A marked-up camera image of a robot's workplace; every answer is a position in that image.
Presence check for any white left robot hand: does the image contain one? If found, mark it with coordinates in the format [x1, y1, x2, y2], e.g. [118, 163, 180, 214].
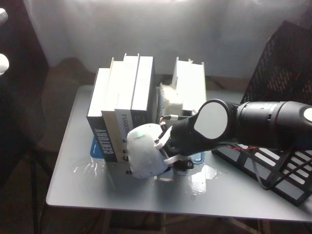
[0, 8, 10, 76]

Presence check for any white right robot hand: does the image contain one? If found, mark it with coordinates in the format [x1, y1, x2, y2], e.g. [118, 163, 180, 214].
[123, 123, 173, 180]

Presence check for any white beige book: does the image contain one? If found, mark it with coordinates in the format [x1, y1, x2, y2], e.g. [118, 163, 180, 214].
[157, 81, 185, 120]

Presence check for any white FASHIONPEDIA book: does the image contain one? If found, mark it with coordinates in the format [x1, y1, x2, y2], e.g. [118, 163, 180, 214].
[114, 53, 140, 147]

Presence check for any black CENTURY book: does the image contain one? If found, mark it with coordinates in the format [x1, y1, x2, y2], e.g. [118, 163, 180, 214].
[86, 67, 118, 163]

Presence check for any cream yellow book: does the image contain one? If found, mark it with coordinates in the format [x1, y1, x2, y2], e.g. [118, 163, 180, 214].
[100, 58, 126, 161]

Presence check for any blue plastic tray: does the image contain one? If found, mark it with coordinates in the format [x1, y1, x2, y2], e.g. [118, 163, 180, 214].
[89, 136, 205, 166]

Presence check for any black LET IT BE book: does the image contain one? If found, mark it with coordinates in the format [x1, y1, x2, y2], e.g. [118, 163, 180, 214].
[130, 55, 157, 129]

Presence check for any black book with grey label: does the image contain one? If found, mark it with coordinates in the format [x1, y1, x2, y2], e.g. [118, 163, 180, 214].
[171, 57, 195, 117]

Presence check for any light green book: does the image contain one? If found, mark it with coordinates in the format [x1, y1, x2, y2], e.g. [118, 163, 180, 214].
[190, 60, 207, 117]

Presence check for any black tripod stand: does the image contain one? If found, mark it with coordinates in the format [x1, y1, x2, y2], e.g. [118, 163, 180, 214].
[24, 146, 53, 234]

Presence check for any white backdrop curtain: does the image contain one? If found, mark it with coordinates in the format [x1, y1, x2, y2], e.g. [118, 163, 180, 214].
[24, 0, 312, 78]

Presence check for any black slotted file rack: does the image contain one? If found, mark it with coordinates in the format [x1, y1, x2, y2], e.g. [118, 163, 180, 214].
[211, 20, 312, 207]

